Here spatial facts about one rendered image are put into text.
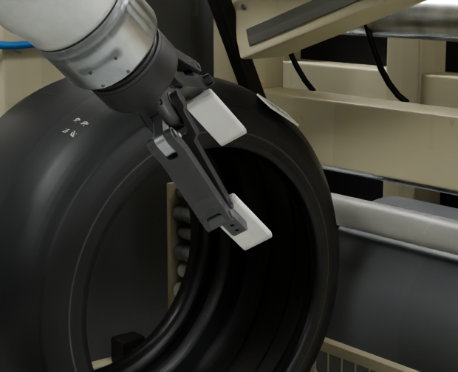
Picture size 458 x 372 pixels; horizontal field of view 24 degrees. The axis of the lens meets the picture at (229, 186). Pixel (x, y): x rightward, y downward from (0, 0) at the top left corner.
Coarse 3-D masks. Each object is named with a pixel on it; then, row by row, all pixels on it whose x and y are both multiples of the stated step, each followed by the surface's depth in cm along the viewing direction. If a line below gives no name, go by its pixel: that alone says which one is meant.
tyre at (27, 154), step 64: (0, 128) 140; (128, 128) 130; (256, 128) 141; (0, 192) 131; (64, 192) 126; (128, 192) 129; (256, 192) 169; (320, 192) 150; (0, 256) 127; (64, 256) 125; (192, 256) 174; (256, 256) 172; (320, 256) 152; (0, 320) 127; (64, 320) 126; (192, 320) 173; (256, 320) 170; (320, 320) 154
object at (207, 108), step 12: (204, 96) 102; (216, 96) 103; (192, 108) 103; (204, 108) 103; (216, 108) 104; (204, 120) 104; (216, 120) 105; (228, 120) 105; (216, 132) 106; (228, 132) 106; (240, 132) 106
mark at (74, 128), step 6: (72, 120) 131; (78, 120) 131; (84, 120) 130; (90, 120) 130; (66, 126) 131; (72, 126) 130; (78, 126) 130; (84, 126) 130; (60, 132) 131; (66, 132) 130; (72, 132) 130; (78, 132) 129; (66, 138) 129; (72, 138) 129
